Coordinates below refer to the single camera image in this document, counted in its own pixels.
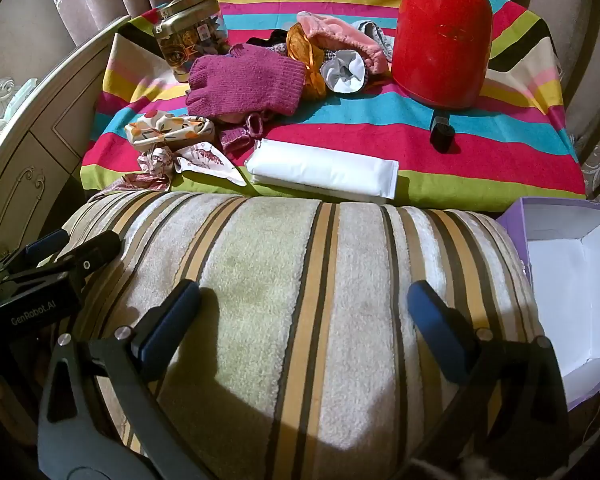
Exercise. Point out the black fluffy cloth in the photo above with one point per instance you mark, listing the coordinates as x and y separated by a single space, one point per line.
269 38

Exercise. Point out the light blue grey sock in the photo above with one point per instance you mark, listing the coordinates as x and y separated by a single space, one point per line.
375 32

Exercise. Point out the white cloth with red print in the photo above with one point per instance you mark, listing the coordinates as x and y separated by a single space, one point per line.
205 157

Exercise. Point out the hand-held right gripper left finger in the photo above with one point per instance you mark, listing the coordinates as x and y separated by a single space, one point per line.
170 320

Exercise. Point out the pink velvet garment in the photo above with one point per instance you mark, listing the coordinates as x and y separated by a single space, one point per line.
330 30

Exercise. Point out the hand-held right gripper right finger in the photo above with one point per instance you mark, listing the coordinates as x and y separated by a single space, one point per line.
440 330

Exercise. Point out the purple cardboard box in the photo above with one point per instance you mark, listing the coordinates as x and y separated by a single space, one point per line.
570 285

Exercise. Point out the beige striped towel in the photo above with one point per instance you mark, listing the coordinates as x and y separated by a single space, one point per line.
300 310

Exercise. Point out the pink patterned ribbon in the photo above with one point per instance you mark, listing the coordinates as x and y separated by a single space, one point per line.
152 165

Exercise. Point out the cream floral cloth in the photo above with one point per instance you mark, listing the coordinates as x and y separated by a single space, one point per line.
170 127

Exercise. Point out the red thermos flask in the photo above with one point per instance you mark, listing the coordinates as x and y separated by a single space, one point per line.
440 35

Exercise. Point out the grey and white sock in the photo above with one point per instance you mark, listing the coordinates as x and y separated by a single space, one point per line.
342 72

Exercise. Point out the clear jar with metal lid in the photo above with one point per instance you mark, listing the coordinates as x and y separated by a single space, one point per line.
180 45

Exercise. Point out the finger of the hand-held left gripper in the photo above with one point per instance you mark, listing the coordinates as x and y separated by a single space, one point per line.
97 250
47 245

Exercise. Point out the orange organza bag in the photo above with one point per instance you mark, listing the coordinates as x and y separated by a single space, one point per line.
300 45

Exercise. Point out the small black plastic object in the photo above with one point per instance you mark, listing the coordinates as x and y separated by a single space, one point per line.
441 135

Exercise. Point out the colourful striped tablecloth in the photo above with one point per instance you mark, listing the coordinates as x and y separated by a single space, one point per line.
360 110

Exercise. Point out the white plastic packet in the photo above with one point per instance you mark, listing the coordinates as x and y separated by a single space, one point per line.
320 167

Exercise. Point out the white carved cabinet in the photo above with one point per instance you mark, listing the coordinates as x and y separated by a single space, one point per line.
35 150

